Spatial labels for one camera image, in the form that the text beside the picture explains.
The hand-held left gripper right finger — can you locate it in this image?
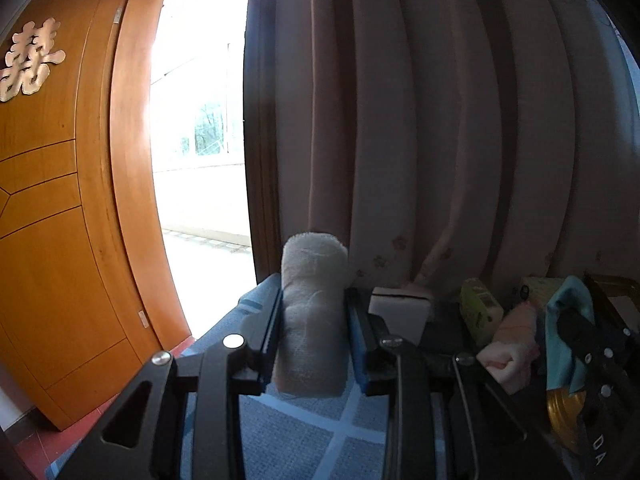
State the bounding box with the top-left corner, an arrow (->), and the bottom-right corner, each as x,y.
345,287 -> 566,480

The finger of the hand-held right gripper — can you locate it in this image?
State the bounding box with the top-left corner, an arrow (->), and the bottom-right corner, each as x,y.
595,317 -> 640,366
556,309 -> 632,411

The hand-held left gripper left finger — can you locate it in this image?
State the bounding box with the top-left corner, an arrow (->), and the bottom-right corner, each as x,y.
60,272 -> 286,480

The gold box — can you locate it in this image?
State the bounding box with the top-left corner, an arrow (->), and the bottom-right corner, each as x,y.
582,272 -> 640,331

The teal cloth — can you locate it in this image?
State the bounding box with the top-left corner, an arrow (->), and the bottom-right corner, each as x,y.
545,275 -> 596,392

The pink white knotted towel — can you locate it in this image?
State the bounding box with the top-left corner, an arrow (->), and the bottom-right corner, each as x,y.
476,302 -> 543,395

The green tissue pack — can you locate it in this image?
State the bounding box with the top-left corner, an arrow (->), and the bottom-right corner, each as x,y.
459,278 -> 503,348

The white paper sheet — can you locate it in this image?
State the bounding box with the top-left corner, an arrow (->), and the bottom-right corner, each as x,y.
607,296 -> 640,328

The black and white sponge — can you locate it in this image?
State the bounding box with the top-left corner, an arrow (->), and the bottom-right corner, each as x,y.
367,286 -> 435,346

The round gold tin pink lid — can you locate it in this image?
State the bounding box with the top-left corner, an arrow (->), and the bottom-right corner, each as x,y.
545,387 -> 588,453

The pale yellow tissue box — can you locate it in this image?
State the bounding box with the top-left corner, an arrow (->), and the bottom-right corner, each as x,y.
520,276 -> 566,311

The blue plaid cloth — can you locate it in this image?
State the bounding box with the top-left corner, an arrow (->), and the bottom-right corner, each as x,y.
45,272 -> 551,480

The wooden door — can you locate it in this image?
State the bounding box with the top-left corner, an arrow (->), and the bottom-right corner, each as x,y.
0,0 -> 166,431

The beige floral curtain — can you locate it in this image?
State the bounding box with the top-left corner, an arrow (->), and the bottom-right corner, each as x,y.
272,0 -> 640,301

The white door ornament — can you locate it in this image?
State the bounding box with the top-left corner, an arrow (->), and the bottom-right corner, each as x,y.
0,17 -> 66,103

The dark brown frame post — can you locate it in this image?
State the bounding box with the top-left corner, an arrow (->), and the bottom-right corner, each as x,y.
242,0 -> 281,286

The wooden door frame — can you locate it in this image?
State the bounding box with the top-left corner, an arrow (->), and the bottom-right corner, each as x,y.
110,0 -> 251,341

